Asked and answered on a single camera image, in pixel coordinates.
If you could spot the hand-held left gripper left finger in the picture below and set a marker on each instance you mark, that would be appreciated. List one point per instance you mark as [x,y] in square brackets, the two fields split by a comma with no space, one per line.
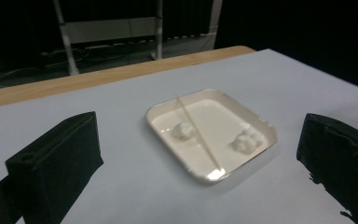
[56,161]

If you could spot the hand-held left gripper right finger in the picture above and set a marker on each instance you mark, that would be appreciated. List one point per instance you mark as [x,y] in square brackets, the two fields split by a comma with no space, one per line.
[345,161]

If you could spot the upright metal stand pole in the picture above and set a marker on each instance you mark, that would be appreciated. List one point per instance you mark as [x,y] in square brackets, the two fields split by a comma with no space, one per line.
[158,28]

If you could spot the slanted metal stand pole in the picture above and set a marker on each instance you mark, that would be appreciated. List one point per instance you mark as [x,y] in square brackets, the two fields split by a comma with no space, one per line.
[66,43]

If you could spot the pale stand pole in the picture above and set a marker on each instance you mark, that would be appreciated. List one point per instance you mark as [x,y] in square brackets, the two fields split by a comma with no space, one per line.
[214,18]

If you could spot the white table sheet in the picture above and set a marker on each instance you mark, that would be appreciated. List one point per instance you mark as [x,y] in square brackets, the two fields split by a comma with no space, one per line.
[130,186]

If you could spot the cream divided tray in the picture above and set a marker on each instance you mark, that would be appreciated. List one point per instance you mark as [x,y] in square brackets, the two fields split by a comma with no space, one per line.
[211,118]

